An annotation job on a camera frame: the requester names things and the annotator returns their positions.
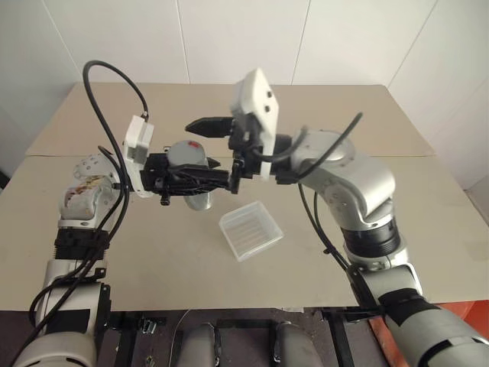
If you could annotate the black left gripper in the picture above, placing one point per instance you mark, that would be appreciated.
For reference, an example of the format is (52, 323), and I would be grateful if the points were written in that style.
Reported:
(156, 176)

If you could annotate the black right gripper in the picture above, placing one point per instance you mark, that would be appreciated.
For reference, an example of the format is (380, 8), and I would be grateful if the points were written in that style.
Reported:
(246, 145)

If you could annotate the grey jar lid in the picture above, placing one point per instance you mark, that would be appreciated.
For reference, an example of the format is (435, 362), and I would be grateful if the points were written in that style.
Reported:
(187, 153)

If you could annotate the grey jar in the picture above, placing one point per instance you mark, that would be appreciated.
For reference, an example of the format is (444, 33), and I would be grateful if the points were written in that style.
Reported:
(200, 202)

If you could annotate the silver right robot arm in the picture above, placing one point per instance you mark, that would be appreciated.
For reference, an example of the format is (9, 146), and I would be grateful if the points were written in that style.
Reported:
(366, 172)

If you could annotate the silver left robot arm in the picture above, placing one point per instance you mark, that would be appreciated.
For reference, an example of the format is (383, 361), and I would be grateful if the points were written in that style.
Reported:
(65, 283)

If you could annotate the clear plastic box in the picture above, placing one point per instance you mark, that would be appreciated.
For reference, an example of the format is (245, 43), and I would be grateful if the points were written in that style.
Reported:
(252, 233)

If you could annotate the silver metal clamp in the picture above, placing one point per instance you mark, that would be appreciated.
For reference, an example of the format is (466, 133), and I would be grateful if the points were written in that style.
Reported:
(147, 327)

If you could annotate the grey rounded shape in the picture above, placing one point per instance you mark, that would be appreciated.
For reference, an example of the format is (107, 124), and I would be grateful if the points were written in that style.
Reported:
(296, 344)
(200, 344)

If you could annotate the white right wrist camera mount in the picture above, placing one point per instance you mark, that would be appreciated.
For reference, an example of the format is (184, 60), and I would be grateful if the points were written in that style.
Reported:
(260, 95)

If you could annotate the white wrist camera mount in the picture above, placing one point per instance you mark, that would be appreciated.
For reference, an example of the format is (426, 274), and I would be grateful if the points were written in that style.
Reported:
(137, 134)
(260, 95)

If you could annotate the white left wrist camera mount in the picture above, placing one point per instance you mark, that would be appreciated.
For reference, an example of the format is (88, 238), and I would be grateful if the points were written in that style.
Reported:
(137, 134)

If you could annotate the black metal table frame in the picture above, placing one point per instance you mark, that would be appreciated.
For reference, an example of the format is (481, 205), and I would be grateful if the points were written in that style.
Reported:
(338, 336)

